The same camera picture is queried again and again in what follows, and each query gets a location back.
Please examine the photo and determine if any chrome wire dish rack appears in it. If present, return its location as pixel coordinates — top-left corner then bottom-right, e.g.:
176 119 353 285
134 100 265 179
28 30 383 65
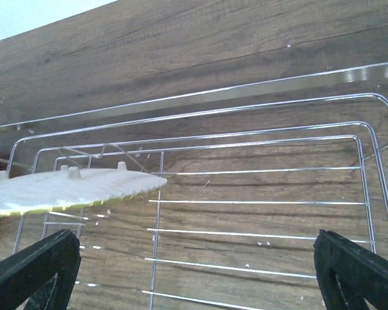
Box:
0 63 388 309

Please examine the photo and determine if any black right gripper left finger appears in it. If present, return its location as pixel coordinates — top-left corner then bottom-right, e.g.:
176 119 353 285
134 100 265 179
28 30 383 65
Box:
0 229 81 309

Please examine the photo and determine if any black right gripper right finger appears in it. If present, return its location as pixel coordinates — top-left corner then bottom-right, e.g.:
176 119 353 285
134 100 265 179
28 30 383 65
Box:
314 229 388 309

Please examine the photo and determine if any woven bamboo-pattern plate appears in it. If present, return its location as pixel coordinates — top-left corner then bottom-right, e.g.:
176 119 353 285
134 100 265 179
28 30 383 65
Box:
0 161 167 217

